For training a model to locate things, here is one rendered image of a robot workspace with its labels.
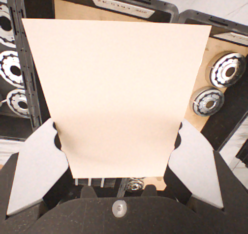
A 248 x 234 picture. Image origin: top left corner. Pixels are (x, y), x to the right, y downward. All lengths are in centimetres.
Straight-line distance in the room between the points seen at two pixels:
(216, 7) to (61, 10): 50
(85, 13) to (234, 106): 51
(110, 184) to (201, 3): 89
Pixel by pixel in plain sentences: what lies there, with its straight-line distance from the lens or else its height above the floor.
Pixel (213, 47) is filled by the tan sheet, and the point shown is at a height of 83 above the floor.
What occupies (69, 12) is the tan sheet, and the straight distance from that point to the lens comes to 41.
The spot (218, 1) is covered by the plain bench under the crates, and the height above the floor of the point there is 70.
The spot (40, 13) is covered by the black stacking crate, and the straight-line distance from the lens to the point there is 38.
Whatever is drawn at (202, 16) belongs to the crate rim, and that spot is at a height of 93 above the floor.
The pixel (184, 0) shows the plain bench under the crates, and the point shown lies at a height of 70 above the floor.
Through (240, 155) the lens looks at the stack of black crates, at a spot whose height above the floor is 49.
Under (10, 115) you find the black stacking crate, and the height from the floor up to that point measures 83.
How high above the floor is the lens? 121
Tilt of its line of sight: 62 degrees down
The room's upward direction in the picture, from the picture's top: 176 degrees clockwise
